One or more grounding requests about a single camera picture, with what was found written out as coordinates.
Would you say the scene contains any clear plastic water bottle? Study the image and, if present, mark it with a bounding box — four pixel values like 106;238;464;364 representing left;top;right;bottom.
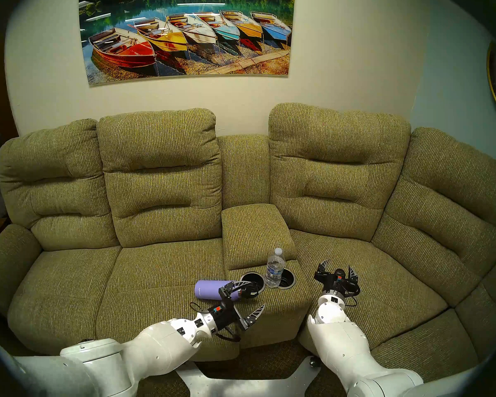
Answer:
266;247;286;289

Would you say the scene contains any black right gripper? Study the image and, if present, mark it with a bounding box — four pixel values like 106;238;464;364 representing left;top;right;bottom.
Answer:
314;259;361;297

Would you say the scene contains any olive green fabric sectional sofa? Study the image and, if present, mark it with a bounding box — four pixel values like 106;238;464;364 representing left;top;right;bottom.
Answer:
0;103;496;384

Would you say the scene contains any colourful rowing boats wall picture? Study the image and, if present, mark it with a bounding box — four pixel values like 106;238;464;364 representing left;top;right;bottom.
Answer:
79;0;296;87

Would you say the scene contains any metal-rimmed sofa cup holder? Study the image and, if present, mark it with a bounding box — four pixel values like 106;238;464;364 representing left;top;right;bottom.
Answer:
277;268;297;290
240;272;267;296

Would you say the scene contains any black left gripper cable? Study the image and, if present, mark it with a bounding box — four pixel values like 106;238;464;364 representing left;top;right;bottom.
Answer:
189;302;241;343

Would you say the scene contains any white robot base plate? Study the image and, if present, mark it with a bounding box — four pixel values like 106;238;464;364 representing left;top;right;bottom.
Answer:
176;356;321;397

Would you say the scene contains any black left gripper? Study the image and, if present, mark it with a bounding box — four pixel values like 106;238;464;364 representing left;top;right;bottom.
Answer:
209;280;267;331

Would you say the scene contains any purple bottle with black cap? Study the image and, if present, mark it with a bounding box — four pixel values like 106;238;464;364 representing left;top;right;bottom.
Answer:
194;280;260;301

